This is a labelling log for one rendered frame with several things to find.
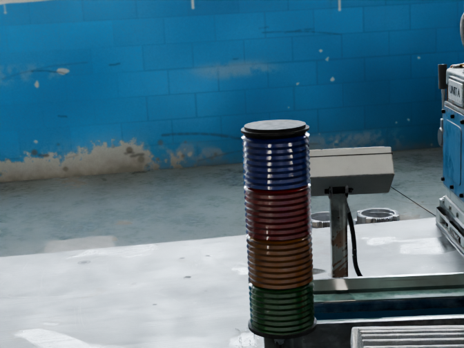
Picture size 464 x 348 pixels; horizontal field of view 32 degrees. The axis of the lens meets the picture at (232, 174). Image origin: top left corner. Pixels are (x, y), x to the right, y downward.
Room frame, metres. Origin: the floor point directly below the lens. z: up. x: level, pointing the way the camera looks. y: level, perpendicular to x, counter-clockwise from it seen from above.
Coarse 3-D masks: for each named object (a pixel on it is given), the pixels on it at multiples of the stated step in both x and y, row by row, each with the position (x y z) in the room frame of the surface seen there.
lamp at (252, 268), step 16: (256, 240) 0.67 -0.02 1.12; (288, 240) 0.66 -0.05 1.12; (304, 240) 0.67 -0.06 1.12; (256, 256) 0.67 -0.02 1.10; (272, 256) 0.66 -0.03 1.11; (288, 256) 0.66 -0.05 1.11; (304, 256) 0.67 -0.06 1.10; (256, 272) 0.67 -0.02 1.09; (272, 272) 0.66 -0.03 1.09; (288, 272) 0.66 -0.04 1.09; (304, 272) 0.67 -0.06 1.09; (272, 288) 0.66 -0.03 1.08; (288, 288) 0.66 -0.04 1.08
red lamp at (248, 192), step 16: (256, 192) 0.67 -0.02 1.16; (272, 192) 0.66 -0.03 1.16; (288, 192) 0.66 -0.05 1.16; (304, 192) 0.67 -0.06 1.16; (256, 208) 0.67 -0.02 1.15; (272, 208) 0.66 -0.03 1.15; (288, 208) 0.66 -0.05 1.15; (304, 208) 0.67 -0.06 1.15; (256, 224) 0.67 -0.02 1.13; (272, 224) 0.66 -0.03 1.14; (288, 224) 0.66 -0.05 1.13; (304, 224) 0.67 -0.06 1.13; (272, 240) 0.66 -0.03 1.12
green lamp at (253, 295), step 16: (256, 288) 0.67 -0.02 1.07; (304, 288) 0.67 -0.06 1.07; (256, 304) 0.67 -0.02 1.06; (272, 304) 0.66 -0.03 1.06; (288, 304) 0.66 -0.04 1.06; (304, 304) 0.67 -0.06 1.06; (256, 320) 0.67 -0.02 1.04; (272, 320) 0.66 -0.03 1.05; (288, 320) 0.66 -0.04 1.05; (304, 320) 0.67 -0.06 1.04
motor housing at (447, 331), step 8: (360, 328) 0.50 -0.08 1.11; (368, 328) 0.50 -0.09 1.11; (376, 328) 0.50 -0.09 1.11; (384, 328) 0.50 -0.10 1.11; (392, 328) 0.50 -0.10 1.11; (400, 328) 0.50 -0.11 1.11; (408, 328) 0.50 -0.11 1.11; (416, 328) 0.50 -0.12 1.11; (424, 328) 0.50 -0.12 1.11; (432, 328) 0.50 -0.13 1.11; (440, 328) 0.50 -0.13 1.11; (448, 328) 0.50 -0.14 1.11; (456, 328) 0.50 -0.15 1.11; (360, 336) 0.49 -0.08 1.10; (368, 336) 0.48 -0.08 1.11; (376, 336) 0.48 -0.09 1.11; (384, 336) 0.48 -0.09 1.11; (392, 336) 0.48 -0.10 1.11; (400, 336) 0.48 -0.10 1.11; (408, 336) 0.48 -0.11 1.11; (416, 336) 0.48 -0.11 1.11; (424, 336) 0.48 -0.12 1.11; (432, 336) 0.48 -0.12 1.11; (440, 336) 0.48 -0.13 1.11; (448, 336) 0.48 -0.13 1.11; (456, 336) 0.48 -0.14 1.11; (360, 344) 0.49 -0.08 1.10; (368, 344) 0.47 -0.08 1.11; (376, 344) 0.47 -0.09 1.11; (384, 344) 0.47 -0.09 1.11; (392, 344) 0.47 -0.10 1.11; (400, 344) 0.47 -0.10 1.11; (408, 344) 0.47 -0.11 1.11; (416, 344) 0.47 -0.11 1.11; (424, 344) 0.47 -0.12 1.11; (432, 344) 0.47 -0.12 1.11; (440, 344) 0.47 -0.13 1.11; (448, 344) 0.47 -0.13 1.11; (456, 344) 0.47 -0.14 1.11
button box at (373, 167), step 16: (320, 160) 1.22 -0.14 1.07; (336, 160) 1.22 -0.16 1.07; (352, 160) 1.22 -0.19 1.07; (368, 160) 1.22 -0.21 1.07; (384, 160) 1.22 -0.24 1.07; (320, 176) 1.21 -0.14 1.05; (336, 176) 1.20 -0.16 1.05; (352, 176) 1.20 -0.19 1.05; (368, 176) 1.21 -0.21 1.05; (384, 176) 1.21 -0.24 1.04; (320, 192) 1.25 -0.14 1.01; (352, 192) 1.25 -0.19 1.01; (368, 192) 1.25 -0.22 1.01; (384, 192) 1.25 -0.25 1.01
